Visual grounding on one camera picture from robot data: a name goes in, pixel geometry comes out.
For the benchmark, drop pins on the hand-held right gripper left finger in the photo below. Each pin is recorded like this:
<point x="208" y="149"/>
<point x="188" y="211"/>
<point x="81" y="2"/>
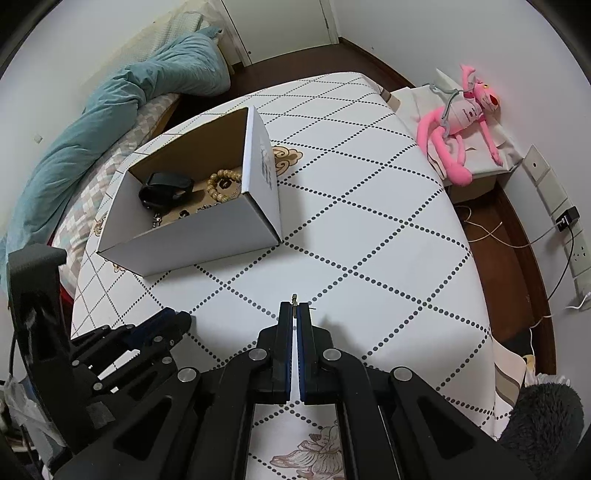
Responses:
<point x="290" y="350"/>

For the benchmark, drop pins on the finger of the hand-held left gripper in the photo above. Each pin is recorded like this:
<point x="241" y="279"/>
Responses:
<point x="152" y="324"/>
<point x="138" y="364"/>

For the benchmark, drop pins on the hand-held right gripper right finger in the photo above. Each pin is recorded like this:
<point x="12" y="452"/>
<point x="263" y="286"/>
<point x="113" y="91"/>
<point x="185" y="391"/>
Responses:
<point x="302" y="350"/>

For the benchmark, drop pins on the small metal earring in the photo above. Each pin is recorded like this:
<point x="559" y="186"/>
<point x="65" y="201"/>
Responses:
<point x="294" y="302"/>

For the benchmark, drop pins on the white cardboard box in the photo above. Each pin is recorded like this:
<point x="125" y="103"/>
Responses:
<point x="184" y="249"/>

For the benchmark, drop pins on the black smart band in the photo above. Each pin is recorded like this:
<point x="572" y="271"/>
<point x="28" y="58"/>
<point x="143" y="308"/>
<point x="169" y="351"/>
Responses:
<point x="161" y="185"/>

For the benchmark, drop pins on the red blanket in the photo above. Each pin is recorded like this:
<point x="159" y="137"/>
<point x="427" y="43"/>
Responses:
<point x="66" y="293"/>

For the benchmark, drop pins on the clear plastic bag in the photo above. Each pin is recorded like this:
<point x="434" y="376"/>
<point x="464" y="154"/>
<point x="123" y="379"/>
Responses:
<point x="21" y="406"/>

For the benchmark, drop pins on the diamond patterned tablecloth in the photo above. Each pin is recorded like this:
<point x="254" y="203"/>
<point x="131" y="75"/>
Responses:
<point x="369" y="207"/>

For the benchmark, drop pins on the light blue duvet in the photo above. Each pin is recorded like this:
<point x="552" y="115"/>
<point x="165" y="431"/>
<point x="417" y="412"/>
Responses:
<point x="92" y="124"/>

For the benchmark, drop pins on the striped beige cloth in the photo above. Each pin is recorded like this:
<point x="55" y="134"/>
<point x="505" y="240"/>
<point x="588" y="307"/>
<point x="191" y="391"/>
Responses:
<point x="510" y="374"/>

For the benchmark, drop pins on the dark fleece clothing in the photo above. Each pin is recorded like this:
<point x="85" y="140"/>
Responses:
<point x="540" y="415"/>

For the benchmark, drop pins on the grey clothes hanger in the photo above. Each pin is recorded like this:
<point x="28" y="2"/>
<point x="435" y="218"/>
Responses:
<point x="438" y="119"/>

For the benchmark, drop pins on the pink plush toy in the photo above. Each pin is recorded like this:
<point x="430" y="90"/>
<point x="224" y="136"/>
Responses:
<point x="461" y="113"/>

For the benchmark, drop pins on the black charger plug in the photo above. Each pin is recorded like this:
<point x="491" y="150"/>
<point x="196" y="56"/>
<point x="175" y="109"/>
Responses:
<point x="567" y="219"/>

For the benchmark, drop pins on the white door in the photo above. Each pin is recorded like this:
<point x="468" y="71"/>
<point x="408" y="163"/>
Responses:
<point x="277" y="23"/>

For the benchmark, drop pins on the wall socket panel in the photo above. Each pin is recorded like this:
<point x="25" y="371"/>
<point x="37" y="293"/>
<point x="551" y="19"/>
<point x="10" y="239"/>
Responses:
<point x="538" y="166"/>

